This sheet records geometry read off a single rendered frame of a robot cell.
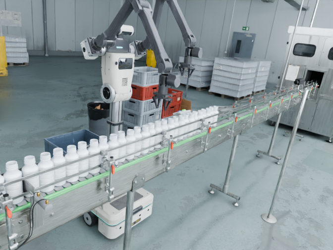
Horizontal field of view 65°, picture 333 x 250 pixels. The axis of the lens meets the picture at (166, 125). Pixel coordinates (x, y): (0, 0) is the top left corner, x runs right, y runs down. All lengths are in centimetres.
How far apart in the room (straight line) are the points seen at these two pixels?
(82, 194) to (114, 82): 100
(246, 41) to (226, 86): 439
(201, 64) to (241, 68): 140
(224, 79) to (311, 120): 321
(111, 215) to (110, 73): 112
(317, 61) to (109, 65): 463
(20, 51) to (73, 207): 989
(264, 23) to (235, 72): 444
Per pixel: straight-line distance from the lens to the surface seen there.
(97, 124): 366
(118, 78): 204
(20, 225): 121
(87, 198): 134
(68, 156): 122
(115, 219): 225
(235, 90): 815
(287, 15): 1192
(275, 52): 1189
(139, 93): 405
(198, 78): 883
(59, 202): 125
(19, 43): 1095
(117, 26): 177
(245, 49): 1229
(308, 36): 600
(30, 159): 113
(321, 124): 604
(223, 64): 827
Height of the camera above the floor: 167
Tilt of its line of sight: 19 degrees down
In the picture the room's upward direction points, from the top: 7 degrees clockwise
